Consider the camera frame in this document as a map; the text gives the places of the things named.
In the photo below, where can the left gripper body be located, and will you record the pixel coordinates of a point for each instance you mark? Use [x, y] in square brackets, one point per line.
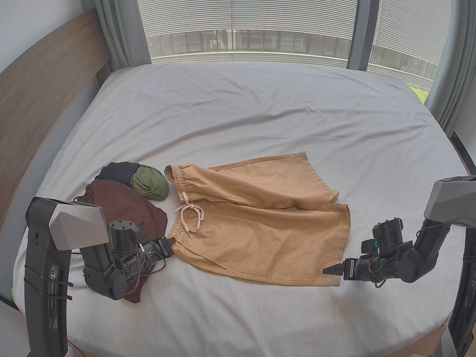
[163, 249]

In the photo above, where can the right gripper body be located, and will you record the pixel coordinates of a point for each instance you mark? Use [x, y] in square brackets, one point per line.
[360, 268]

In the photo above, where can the tan shorts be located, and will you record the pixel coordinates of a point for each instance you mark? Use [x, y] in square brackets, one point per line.
[260, 232]

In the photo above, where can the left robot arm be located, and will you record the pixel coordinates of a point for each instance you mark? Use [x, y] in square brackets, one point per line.
[41, 273]

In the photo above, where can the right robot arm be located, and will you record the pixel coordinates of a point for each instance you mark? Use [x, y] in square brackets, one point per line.
[424, 251]

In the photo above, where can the bed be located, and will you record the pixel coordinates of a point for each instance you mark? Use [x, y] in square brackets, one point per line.
[260, 99]

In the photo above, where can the green garment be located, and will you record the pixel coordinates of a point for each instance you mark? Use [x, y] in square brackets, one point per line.
[150, 184]

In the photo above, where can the brown garment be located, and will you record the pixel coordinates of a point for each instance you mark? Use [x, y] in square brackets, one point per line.
[119, 199]

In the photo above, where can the dark blue garment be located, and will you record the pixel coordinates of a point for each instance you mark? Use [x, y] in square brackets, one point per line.
[115, 173]

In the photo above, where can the grey-green curtain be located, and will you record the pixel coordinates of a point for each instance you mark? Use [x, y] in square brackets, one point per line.
[452, 69]
[119, 20]

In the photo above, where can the window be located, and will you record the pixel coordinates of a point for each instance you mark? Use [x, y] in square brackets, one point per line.
[260, 9]

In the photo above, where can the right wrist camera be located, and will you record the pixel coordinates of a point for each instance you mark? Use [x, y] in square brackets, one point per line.
[370, 246]

